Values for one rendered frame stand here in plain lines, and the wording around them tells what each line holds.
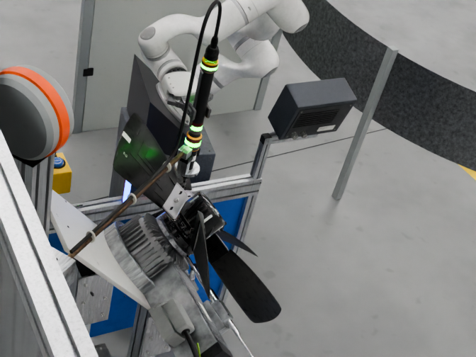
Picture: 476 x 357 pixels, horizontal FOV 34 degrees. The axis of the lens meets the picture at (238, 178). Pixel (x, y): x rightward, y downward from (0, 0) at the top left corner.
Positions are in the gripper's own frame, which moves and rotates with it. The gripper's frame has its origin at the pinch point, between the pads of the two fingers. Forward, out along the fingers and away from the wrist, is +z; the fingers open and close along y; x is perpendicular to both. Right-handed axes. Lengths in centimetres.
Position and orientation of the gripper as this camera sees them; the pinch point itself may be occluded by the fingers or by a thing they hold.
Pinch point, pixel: (198, 110)
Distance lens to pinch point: 209.6
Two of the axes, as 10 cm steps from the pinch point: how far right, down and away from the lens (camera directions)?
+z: 4.5, 6.4, -6.3
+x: 2.0, -7.6, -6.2
